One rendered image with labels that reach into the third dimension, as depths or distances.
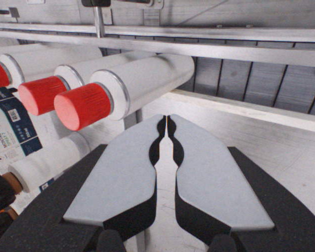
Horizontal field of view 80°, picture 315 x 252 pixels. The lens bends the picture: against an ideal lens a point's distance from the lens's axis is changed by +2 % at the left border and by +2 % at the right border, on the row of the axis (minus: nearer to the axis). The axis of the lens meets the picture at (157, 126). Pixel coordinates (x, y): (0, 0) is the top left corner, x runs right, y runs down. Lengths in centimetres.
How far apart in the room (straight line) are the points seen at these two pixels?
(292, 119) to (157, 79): 16
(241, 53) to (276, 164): 25
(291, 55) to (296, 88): 10
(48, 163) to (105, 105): 42
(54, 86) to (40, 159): 37
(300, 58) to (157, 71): 13
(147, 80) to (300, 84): 19
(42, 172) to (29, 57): 31
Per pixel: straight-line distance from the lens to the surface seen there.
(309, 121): 27
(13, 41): 70
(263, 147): 38
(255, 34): 28
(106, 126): 50
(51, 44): 44
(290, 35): 28
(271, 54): 20
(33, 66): 34
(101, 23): 30
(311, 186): 42
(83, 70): 23
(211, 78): 30
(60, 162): 58
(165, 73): 23
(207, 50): 21
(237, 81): 29
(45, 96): 21
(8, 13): 65
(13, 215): 96
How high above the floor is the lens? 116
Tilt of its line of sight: 47 degrees down
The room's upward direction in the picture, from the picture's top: 128 degrees counter-clockwise
